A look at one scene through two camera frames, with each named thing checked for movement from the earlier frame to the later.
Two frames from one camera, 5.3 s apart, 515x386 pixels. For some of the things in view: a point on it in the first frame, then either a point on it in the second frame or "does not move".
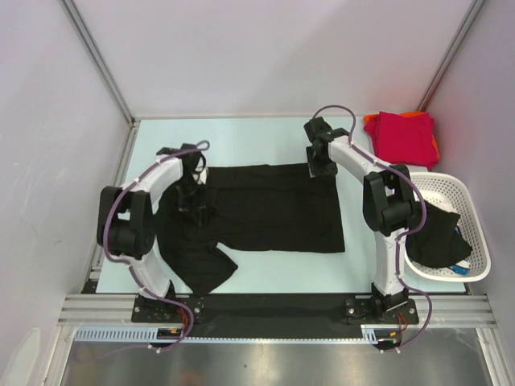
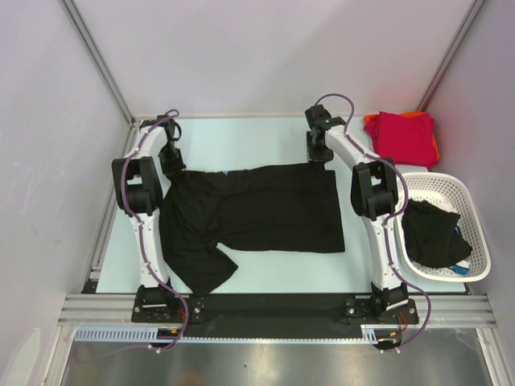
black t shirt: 264,207 does not move
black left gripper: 194,207 -> 171,171
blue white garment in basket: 461,268 does not move
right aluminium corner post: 451,54 does not move
